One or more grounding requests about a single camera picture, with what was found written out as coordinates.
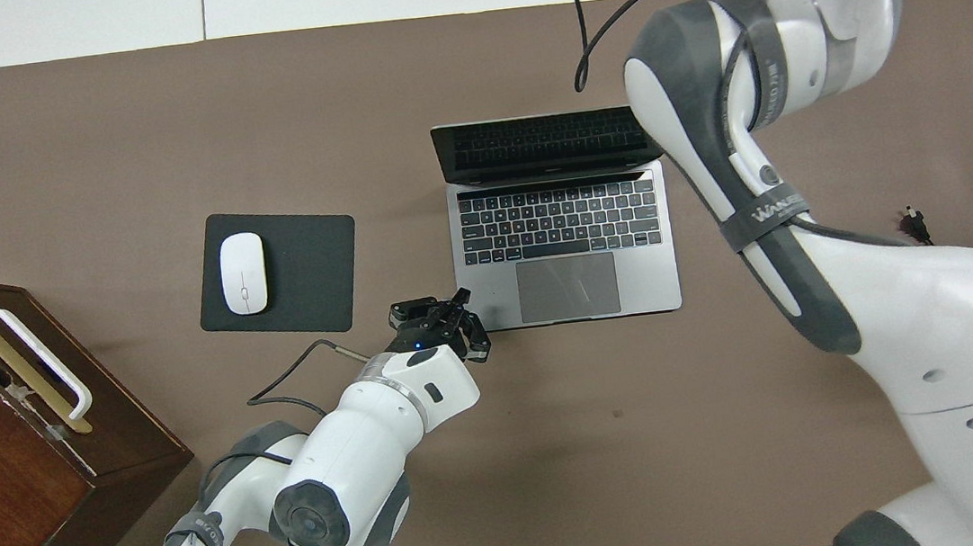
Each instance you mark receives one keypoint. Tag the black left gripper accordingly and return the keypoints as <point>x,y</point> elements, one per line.
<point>430,333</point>

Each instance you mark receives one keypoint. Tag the brown table mat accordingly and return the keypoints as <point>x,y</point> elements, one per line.
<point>76,153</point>

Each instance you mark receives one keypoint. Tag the white computer mouse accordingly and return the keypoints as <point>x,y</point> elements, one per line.
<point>243,273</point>

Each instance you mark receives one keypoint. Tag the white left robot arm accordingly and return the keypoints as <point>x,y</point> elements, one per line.
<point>353,468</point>

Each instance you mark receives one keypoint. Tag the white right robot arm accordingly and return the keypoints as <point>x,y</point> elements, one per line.
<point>954,332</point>

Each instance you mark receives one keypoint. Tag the black mouse pad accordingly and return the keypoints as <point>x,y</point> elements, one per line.
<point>310,273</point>

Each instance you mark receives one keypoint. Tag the silver grey laptop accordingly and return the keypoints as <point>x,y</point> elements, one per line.
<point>489,300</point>

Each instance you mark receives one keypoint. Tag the dark wooden box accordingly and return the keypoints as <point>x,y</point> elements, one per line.
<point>3,487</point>

